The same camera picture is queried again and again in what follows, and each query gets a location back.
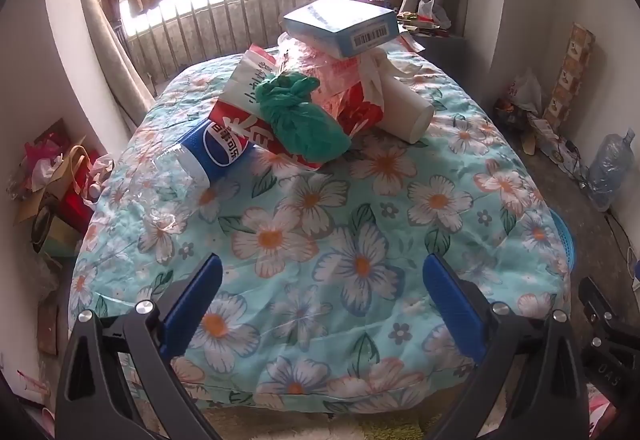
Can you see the red and white plastic package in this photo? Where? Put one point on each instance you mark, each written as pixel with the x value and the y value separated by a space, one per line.
pixel 350 104

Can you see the pink plastic bag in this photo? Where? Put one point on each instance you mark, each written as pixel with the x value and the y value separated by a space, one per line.
pixel 600 415

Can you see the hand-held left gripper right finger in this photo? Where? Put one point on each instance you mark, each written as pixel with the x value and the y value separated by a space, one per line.
pixel 452 310

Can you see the wooden block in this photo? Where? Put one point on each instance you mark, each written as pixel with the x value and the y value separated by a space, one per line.
pixel 529 142

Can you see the metal window railing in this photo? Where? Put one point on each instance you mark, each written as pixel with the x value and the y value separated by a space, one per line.
pixel 225 14

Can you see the black basket with clutter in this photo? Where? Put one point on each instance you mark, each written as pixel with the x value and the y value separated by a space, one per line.
pixel 507 112

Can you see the tall printed cardboard box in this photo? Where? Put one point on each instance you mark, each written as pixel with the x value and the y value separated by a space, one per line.
pixel 570 69

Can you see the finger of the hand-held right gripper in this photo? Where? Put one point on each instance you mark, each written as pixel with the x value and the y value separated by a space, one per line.
pixel 600 305

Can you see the red and white plastic bag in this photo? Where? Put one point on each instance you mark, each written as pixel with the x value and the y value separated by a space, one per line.
pixel 240 84

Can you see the blue and white box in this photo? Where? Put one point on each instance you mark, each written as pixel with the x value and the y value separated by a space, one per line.
pixel 330 19

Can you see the green plastic bag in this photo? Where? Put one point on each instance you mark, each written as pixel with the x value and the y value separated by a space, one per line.
pixel 300 129

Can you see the white paper cup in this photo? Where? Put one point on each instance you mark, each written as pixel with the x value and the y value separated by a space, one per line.
pixel 400 104

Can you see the brown wooden board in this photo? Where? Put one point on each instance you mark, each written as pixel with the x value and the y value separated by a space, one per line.
pixel 48 327

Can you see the dark grey cabinet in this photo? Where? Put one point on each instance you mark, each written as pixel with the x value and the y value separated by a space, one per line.
pixel 440 42

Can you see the clear bottle with blue label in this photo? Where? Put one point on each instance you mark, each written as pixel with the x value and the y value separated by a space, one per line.
pixel 220 152

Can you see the floral teal blanket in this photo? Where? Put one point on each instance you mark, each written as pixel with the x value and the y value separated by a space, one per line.
pixel 350 220

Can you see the flat printed box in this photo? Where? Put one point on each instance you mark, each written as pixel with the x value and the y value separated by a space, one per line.
pixel 547 134

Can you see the pile of paper bags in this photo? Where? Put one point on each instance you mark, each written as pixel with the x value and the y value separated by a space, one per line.
pixel 55 185

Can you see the large blue water jug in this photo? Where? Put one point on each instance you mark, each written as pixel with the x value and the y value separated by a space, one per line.
pixel 610 169

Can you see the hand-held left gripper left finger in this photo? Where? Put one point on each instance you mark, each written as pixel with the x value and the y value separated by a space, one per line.
pixel 192 305

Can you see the blue plastic basket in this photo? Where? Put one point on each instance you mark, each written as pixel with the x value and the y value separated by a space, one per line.
pixel 567 245

